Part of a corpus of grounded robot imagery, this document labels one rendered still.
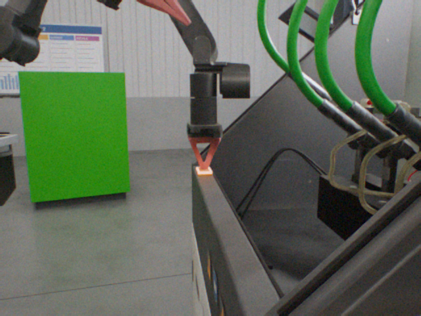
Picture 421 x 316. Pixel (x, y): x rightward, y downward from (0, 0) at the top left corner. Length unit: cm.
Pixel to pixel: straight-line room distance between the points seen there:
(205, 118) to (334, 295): 55
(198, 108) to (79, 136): 304
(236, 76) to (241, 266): 45
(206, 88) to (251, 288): 49
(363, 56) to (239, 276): 23
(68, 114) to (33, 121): 31
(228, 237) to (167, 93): 664
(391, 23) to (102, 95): 307
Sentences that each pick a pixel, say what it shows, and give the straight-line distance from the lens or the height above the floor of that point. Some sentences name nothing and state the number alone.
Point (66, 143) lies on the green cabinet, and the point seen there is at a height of 63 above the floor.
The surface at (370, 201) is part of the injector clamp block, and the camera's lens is 55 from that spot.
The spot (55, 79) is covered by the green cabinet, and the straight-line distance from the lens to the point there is 371.
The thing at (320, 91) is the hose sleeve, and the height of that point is 113.
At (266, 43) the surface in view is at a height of 120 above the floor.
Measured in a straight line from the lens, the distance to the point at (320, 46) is 43.
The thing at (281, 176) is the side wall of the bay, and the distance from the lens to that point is 94.
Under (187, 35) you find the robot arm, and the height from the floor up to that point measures 124.
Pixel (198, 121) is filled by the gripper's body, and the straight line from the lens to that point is 76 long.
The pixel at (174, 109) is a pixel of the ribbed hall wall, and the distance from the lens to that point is 708.
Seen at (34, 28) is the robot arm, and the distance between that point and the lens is 94.
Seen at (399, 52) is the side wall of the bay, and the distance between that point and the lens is 105.
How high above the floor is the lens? 113
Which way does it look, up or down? 11 degrees down
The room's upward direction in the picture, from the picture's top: straight up
